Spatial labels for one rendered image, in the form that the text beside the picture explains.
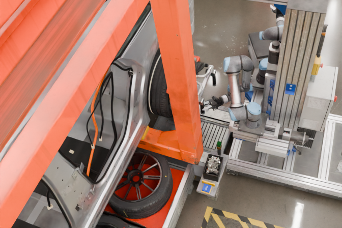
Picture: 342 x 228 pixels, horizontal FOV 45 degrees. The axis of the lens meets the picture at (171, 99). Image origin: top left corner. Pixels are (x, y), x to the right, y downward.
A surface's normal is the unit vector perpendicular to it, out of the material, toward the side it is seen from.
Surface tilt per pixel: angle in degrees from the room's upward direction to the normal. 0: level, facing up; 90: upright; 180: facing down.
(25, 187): 90
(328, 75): 0
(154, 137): 0
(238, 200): 0
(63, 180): 86
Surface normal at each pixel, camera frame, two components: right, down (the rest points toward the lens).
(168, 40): -0.37, 0.77
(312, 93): -0.11, -0.58
